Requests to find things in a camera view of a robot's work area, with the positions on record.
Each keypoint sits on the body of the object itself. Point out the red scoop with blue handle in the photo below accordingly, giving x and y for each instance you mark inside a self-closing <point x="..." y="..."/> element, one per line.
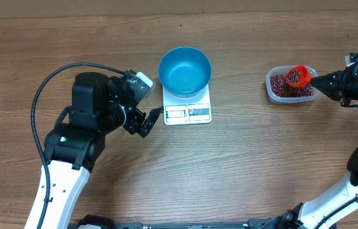
<point x="298" y="77"/>

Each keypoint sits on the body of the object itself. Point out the clear plastic container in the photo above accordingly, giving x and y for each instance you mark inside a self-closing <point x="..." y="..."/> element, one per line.
<point x="286" y="100"/>

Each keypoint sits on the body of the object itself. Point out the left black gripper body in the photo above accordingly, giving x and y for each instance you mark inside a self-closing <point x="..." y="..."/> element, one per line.
<point x="133" y="119"/>

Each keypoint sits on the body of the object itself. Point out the white digital kitchen scale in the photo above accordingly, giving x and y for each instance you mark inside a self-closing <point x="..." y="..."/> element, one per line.
<point x="187" y="111"/>

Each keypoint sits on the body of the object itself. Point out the blue metal bowl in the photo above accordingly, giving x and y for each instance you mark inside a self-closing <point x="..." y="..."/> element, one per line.
<point x="184" y="71"/>

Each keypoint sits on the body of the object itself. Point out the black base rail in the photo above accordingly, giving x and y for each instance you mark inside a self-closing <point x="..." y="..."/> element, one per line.
<point x="92" y="221"/>

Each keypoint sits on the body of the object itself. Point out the red beans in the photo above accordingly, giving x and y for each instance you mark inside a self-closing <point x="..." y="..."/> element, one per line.
<point x="281" y="89"/>

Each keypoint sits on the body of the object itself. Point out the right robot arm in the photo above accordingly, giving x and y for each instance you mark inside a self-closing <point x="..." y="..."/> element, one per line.
<point x="342" y="198"/>

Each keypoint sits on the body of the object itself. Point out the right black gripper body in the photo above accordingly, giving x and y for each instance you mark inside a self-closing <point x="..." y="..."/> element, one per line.
<point x="349" y="88"/>

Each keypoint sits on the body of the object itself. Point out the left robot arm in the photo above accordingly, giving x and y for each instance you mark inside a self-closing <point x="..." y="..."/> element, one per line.
<point x="100" y="105"/>

